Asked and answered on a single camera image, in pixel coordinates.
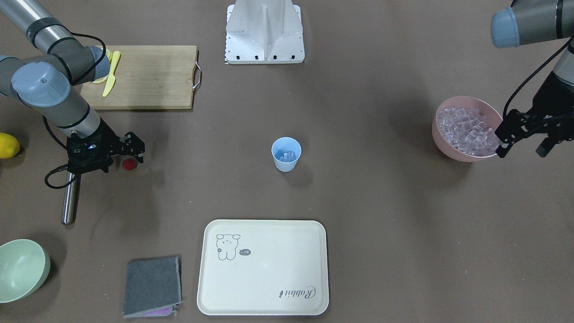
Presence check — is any grey folded cloth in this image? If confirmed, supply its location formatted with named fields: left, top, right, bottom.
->
left=122, top=256, right=182, bottom=319

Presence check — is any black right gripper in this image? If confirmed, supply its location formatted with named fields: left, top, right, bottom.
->
left=66, top=121, right=145, bottom=175

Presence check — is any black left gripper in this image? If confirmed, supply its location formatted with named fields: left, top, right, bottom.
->
left=495, top=72, right=574, bottom=159

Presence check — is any yellow plastic knife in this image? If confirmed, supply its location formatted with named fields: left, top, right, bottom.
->
left=102, top=51, right=121, bottom=97

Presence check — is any mint green bowl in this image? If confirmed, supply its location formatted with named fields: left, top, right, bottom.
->
left=0, top=239, right=51, bottom=303

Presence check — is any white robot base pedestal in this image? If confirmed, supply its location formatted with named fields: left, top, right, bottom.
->
left=224, top=0, right=305, bottom=64

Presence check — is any cream rabbit tray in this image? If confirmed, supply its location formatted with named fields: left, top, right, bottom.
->
left=197, top=219, right=330, bottom=316

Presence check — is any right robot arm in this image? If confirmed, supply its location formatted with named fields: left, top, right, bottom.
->
left=0, top=0, right=145, bottom=175

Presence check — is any light blue plastic cup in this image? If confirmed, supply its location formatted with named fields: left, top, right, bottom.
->
left=271, top=137, right=302, bottom=172

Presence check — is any wooden cutting board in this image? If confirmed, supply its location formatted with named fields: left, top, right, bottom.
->
left=81, top=45, right=201, bottom=110

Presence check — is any pink bowl of ice cubes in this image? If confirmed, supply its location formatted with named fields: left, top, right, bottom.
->
left=432, top=96, right=502, bottom=162

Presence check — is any lemon slice lower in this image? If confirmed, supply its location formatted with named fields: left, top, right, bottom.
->
left=92, top=75, right=108, bottom=84

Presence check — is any red strawberry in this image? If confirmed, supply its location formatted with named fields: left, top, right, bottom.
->
left=122, top=159, right=138, bottom=171

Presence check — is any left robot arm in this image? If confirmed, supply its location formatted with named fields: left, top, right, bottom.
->
left=491, top=0, right=574, bottom=158

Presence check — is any steel muddler black tip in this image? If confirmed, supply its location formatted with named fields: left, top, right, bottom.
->
left=61, top=172, right=81, bottom=226

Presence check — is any yellow lemon near lime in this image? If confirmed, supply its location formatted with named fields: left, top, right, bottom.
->
left=0, top=133, right=21, bottom=159

